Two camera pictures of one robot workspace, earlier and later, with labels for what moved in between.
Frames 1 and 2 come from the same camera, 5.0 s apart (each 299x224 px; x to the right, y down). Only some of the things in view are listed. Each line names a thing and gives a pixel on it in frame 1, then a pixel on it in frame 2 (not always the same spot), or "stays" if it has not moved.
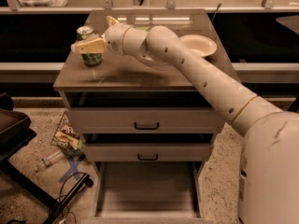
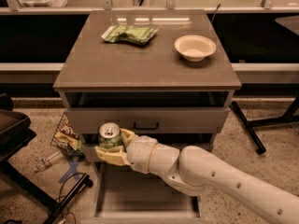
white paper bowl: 199,44 stays
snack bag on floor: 67,138 stays
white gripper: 114,40 -> 138,153
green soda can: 90,60 -> 110,134
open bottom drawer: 148,192 stays
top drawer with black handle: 145,120 stays
